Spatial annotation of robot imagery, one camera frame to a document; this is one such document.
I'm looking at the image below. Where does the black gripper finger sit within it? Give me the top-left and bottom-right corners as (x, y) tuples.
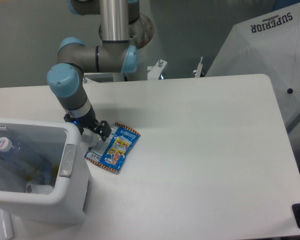
(91, 120), (111, 142)

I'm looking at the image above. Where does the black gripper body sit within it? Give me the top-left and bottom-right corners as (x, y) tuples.
(64, 108), (98, 135)

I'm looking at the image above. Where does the blue snack wrapper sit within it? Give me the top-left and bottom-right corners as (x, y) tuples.
(85, 122), (141, 173)

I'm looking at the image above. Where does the clear plastic bottle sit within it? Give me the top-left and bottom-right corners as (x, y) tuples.
(0, 136), (53, 185)

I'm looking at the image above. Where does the torn silver wrapper strip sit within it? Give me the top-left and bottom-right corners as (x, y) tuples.
(88, 133), (106, 151)

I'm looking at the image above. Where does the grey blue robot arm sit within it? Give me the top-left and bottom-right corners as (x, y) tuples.
(47, 0), (140, 141)

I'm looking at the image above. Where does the yellow trash piece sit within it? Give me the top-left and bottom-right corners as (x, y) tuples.
(26, 165), (59, 182)

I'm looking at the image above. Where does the white plastic trash can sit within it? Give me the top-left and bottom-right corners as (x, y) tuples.
(0, 117), (92, 224)

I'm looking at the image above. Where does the crumpled white tissue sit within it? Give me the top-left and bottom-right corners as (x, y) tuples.
(26, 181), (54, 195)

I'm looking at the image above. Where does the left metal table clamp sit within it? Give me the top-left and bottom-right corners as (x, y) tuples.
(158, 59), (164, 68)

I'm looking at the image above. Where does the metal table clamp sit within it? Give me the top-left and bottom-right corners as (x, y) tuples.
(193, 57), (205, 78)
(158, 59), (164, 68)

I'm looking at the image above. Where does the right metal table clamp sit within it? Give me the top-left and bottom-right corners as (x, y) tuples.
(193, 57), (205, 78)

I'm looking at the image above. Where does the paper sheet with writing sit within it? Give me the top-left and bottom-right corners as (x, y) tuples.
(0, 209), (14, 240)

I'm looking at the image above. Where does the white umbrella with lettering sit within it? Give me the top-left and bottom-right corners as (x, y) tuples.
(206, 2), (300, 123)

